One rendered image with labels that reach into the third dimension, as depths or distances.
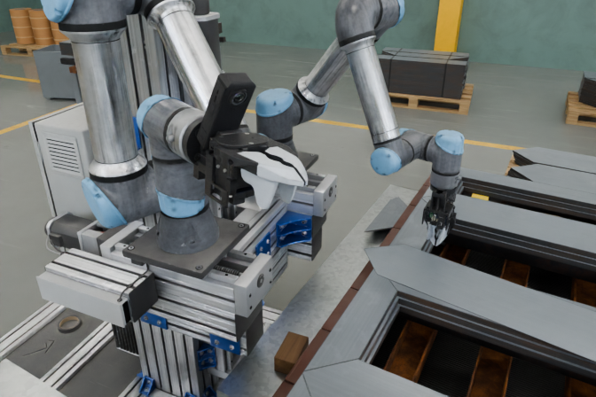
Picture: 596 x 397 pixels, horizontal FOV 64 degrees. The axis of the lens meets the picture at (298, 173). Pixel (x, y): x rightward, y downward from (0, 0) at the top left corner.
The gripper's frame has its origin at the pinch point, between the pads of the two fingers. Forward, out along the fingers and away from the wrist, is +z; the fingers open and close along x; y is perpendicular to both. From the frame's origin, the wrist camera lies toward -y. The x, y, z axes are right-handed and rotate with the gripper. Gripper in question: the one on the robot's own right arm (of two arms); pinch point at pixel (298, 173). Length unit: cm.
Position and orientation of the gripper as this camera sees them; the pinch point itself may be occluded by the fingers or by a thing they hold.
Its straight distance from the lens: 54.0
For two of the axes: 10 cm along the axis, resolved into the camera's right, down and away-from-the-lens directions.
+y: -1.0, 9.3, 3.5
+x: -7.5, 1.6, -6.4
